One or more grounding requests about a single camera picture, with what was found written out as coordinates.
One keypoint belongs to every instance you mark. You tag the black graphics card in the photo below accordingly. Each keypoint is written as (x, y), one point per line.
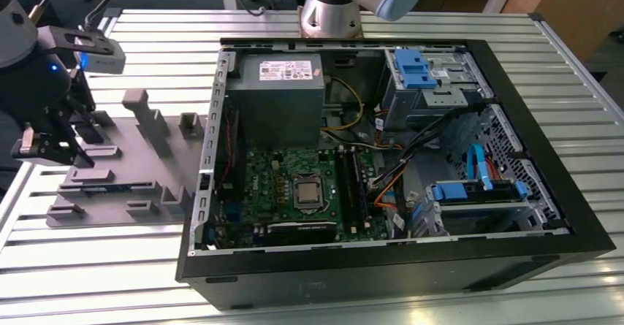
(297, 233)

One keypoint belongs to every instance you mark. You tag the blue VGA port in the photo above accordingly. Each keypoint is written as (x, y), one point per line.
(236, 213)

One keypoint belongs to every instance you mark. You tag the black CPU socket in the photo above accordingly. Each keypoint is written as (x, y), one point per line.
(308, 176)

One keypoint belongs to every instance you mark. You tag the black camera bracket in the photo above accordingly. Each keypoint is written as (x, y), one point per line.
(64, 38)

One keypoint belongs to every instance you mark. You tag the black RAM slot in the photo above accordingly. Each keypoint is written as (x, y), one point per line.
(352, 190)
(340, 190)
(347, 190)

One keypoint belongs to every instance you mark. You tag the hard disk in blue carrier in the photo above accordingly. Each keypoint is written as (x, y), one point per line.
(451, 193)

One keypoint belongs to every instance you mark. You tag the silver CPU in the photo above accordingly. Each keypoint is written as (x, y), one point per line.
(308, 193)

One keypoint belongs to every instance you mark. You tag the grey power supply unit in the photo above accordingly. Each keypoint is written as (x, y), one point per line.
(279, 120)

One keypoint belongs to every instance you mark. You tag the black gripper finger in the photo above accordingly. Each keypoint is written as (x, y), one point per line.
(49, 149)
(84, 95)

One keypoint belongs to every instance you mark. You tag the blue drive carrier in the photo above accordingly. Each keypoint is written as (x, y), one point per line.
(412, 69)

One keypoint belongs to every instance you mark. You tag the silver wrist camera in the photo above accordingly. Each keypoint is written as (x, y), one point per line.
(105, 62)

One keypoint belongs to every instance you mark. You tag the grey parts rack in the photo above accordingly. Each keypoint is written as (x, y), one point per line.
(132, 164)

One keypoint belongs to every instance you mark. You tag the black PC case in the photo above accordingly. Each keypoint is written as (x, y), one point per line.
(342, 285)

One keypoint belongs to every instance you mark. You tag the blue RAM stick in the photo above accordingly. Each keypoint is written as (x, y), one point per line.
(362, 193)
(105, 189)

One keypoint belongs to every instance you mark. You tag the grey metal disk bay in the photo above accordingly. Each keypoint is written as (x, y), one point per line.
(534, 213)

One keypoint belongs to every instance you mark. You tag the green Dell motherboard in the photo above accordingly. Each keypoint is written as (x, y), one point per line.
(265, 164)

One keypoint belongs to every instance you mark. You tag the wooden cabinet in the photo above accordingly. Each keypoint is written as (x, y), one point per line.
(575, 3)

